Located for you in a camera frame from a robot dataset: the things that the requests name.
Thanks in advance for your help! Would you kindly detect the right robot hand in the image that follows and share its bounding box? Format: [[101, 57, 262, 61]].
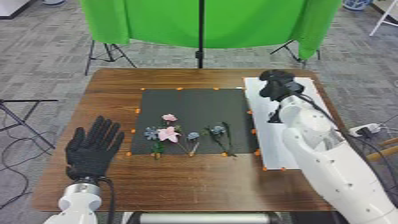
[[257, 69, 307, 101]]

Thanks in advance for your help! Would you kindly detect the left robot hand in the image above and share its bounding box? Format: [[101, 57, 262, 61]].
[[61, 115, 127, 181]]

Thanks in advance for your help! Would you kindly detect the black tripod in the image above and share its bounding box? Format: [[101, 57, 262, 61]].
[[268, 39, 324, 70], [81, 39, 138, 77]]

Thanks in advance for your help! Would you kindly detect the large pink flower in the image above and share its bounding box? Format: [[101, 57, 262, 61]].
[[154, 125, 191, 155]]

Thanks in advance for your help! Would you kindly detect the white sheet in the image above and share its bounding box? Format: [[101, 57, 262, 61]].
[[241, 76, 333, 171]]

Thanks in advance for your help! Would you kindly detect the black folding stand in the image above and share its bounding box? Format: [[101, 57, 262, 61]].
[[0, 97, 61, 150]]

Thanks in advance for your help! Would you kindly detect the small pink flower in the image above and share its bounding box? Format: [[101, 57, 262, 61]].
[[159, 113, 179, 124]]

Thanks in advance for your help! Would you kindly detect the dark mat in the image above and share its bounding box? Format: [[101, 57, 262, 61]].
[[127, 88, 260, 156]]

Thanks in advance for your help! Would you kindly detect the black stand pole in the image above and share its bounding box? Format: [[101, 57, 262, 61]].
[[193, 0, 207, 70]]

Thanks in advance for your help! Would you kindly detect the white power strip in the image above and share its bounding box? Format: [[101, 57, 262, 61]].
[[346, 122, 383, 138]]

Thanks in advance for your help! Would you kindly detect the blue and white vase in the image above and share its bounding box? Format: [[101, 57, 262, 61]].
[[340, 0, 374, 12]]

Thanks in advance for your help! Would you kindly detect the pale grey bar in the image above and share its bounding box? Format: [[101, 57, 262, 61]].
[[125, 212, 280, 224]]

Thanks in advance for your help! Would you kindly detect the black floor cable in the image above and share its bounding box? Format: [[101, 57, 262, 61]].
[[0, 126, 38, 211]]

